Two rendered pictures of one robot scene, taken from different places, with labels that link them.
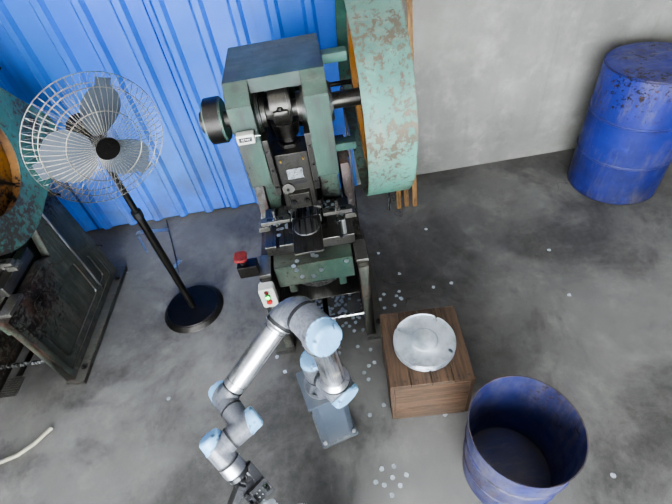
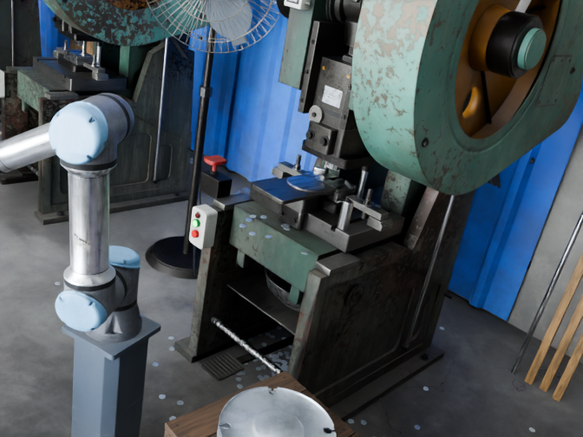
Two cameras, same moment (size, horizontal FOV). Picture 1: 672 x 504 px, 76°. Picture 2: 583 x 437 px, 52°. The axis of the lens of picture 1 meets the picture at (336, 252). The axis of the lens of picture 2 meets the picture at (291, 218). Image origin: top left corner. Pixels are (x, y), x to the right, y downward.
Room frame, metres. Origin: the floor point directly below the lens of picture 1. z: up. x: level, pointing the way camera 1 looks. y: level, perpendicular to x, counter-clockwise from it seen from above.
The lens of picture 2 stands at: (0.14, -1.01, 1.45)
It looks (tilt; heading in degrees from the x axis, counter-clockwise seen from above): 24 degrees down; 39
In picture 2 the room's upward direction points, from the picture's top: 11 degrees clockwise
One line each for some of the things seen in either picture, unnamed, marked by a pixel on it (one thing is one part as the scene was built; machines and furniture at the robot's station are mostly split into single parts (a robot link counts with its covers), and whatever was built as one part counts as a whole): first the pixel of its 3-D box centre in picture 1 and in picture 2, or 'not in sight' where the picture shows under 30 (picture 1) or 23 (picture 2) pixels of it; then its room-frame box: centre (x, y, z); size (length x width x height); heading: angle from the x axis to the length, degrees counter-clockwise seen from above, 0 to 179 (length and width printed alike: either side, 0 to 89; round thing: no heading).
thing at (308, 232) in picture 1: (309, 242); (291, 204); (1.51, 0.12, 0.72); 0.25 x 0.14 x 0.14; 179
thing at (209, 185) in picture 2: (251, 274); (213, 198); (1.46, 0.43, 0.62); 0.10 x 0.06 x 0.20; 89
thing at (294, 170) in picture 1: (295, 172); (339, 104); (1.65, 0.12, 1.04); 0.17 x 0.15 x 0.30; 179
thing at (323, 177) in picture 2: (306, 213); (329, 185); (1.68, 0.12, 0.76); 0.15 x 0.09 x 0.05; 89
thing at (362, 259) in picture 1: (359, 230); (396, 290); (1.82, -0.15, 0.45); 0.92 x 0.12 x 0.90; 179
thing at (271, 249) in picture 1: (308, 225); (325, 207); (1.69, 0.12, 0.68); 0.45 x 0.30 x 0.06; 89
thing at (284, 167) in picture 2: (273, 219); (295, 167); (1.69, 0.28, 0.76); 0.17 x 0.06 x 0.10; 89
